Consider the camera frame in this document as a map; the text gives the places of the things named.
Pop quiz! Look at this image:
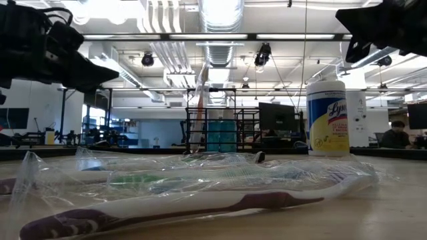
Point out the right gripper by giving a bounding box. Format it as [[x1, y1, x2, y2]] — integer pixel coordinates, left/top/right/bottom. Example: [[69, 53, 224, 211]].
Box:
[[336, 0, 427, 64]]

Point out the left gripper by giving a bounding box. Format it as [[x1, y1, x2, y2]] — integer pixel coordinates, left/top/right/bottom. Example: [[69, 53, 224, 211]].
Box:
[[0, 1, 120, 95]]

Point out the pale green toothbrush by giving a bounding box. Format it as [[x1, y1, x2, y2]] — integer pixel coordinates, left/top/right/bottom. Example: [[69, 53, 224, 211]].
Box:
[[75, 148, 254, 167]]

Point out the green handled toothbrush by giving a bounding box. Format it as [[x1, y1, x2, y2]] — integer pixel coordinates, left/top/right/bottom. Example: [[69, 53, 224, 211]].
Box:
[[106, 166, 254, 187]]

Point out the orange handled toothbrush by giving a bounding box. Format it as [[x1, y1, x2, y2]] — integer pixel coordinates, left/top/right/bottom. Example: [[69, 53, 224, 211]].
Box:
[[189, 61, 211, 153]]

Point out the small teal mouthwash bottle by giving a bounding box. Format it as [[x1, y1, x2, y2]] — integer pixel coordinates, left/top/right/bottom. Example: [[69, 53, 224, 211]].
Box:
[[221, 109, 238, 153], [206, 109, 223, 153]]

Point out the black computer monitor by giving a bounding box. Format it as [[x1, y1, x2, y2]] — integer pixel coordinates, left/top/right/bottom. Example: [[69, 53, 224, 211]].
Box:
[[258, 102, 297, 141], [407, 103, 427, 130]]

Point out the Lysol wipes canister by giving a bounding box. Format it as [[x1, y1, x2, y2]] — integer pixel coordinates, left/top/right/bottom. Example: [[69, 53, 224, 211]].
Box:
[[306, 79, 350, 157]]

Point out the person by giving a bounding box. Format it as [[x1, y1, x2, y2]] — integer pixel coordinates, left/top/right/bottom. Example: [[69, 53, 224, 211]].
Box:
[[381, 120, 414, 150]]

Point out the long ceiling light bar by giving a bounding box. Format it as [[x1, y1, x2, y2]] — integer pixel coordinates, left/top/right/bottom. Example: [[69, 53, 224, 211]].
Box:
[[83, 32, 353, 42]]

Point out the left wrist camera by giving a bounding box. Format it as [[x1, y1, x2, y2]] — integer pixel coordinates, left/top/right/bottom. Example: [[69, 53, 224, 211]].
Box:
[[46, 20, 85, 54]]

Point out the black background station frame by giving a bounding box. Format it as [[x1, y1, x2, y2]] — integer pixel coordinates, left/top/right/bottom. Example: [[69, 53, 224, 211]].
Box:
[[58, 86, 115, 145]]

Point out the thin hanging cable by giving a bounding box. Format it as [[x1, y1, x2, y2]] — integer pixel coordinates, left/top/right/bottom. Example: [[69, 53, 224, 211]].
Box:
[[296, 0, 308, 113]]

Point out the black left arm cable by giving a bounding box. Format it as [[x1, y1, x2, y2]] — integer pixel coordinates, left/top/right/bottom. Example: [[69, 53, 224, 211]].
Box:
[[39, 6, 73, 26]]

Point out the black aluminium table frame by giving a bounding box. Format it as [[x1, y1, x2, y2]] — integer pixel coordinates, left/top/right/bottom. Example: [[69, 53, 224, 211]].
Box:
[[0, 145, 427, 161]]

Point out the black wall screen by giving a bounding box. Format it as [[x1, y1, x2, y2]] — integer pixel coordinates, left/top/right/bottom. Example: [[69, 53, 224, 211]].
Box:
[[0, 107, 30, 130]]

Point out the black overhead camera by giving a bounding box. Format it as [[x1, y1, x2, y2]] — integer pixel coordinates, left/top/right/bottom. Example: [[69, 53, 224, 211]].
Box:
[[254, 42, 272, 67]]

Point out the silver ceiling air duct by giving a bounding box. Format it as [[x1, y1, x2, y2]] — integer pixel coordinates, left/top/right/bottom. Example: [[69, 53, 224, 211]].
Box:
[[198, 0, 246, 69]]

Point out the black wire caddy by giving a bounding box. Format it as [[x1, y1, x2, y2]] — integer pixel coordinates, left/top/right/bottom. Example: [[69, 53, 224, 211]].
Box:
[[185, 107, 266, 163]]

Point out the purple handled wrapped toothbrush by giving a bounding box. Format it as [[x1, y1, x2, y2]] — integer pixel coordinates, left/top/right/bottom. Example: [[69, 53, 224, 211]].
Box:
[[6, 150, 381, 240]]

